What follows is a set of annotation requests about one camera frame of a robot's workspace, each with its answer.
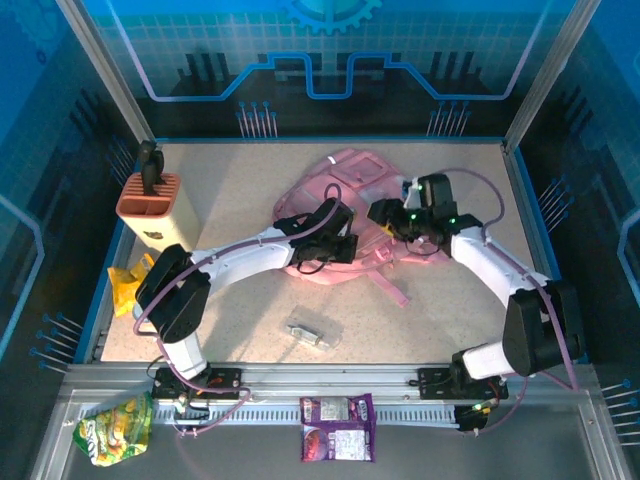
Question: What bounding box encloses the thin black right gripper cable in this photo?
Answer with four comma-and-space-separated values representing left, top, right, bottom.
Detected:
403, 234, 442, 259

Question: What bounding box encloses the pink school backpack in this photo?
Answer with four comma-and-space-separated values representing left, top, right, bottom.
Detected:
272, 147, 454, 307

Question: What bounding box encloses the aluminium frame post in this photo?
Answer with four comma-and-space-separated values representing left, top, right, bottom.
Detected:
501, 0, 604, 154
53, 0, 157, 147

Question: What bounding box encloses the clear plastic supplies bag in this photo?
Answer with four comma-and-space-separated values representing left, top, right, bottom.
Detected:
285, 305, 346, 351

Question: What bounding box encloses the purple snack bag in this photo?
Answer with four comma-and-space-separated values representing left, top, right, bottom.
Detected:
298, 393, 376, 464

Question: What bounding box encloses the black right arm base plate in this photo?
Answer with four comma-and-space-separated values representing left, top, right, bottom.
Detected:
416, 366, 510, 401

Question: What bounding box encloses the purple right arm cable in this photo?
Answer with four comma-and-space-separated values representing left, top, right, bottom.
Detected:
442, 167, 582, 437

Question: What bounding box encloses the thin black left gripper cable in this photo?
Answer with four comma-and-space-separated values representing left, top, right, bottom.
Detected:
297, 257, 332, 277

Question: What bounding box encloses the aluminium frame rail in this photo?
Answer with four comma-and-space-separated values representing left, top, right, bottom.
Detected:
63, 362, 599, 394

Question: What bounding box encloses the green chips bag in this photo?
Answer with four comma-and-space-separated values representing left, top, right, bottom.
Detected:
73, 390, 155, 467

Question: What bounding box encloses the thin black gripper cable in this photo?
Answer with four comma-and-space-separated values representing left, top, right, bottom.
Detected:
297, 257, 332, 277
403, 234, 442, 259

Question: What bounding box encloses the black controller box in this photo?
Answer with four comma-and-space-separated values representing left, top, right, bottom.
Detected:
453, 401, 497, 435

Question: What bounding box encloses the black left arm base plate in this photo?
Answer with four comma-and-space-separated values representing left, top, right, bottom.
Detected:
151, 366, 245, 401

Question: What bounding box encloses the yellow snack bag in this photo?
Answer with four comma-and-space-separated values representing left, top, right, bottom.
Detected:
107, 253, 156, 319

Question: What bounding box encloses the cream knife block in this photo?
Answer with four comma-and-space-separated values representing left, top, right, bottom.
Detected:
115, 172, 201, 254

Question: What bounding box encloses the slotted grey cable duct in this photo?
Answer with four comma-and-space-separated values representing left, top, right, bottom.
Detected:
149, 399, 461, 427

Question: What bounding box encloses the black knife handle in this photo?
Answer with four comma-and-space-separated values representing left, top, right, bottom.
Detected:
137, 140, 157, 197
149, 149, 166, 186

